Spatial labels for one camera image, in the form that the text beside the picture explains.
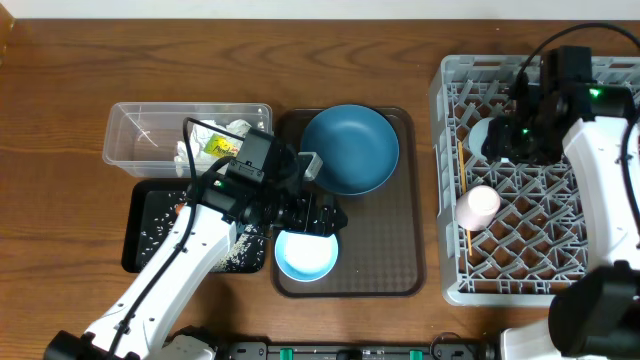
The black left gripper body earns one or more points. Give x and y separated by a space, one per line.
298 210

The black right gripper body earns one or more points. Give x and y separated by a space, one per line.
523 142

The light blue bowl of rice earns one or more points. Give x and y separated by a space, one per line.
304 257

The light blue cup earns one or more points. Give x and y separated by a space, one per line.
483 140

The wooden chopstick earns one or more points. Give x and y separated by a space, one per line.
462 176
469 242

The dark blue plate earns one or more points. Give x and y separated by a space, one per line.
358 146

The pink cup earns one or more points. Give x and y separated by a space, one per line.
476 209

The white paper ball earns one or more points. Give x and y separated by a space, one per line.
239 127

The green foil snack wrapper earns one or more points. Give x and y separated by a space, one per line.
222 146

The orange carrot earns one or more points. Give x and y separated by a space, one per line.
179 208

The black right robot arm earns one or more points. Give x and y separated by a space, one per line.
593 127

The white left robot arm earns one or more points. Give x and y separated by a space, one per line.
138 325

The grey dishwasher rack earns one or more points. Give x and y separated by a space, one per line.
536 244

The pile of white rice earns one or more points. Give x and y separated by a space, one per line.
245 252

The crumpled white paper napkin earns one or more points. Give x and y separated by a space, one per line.
199 137

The black plastic bin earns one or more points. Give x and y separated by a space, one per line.
150 225

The clear plastic bin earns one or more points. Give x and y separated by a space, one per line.
141 137

